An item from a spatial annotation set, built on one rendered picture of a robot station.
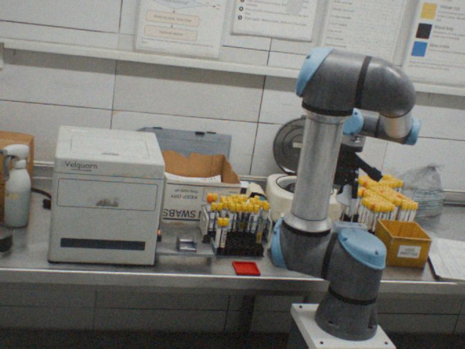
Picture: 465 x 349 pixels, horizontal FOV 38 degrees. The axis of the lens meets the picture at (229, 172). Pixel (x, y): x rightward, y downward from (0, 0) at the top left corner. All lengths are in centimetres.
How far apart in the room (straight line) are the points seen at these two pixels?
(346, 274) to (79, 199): 69
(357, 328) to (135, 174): 67
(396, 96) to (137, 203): 72
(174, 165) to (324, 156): 94
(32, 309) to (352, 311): 141
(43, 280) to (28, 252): 11
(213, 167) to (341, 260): 92
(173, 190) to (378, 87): 87
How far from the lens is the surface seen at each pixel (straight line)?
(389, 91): 144
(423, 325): 308
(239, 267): 190
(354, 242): 156
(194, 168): 236
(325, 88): 144
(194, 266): 187
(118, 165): 172
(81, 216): 177
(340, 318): 161
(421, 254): 213
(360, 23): 245
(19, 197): 198
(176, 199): 209
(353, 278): 157
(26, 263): 183
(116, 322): 269
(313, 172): 151
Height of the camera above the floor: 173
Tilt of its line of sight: 19 degrees down
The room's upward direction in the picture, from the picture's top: 9 degrees clockwise
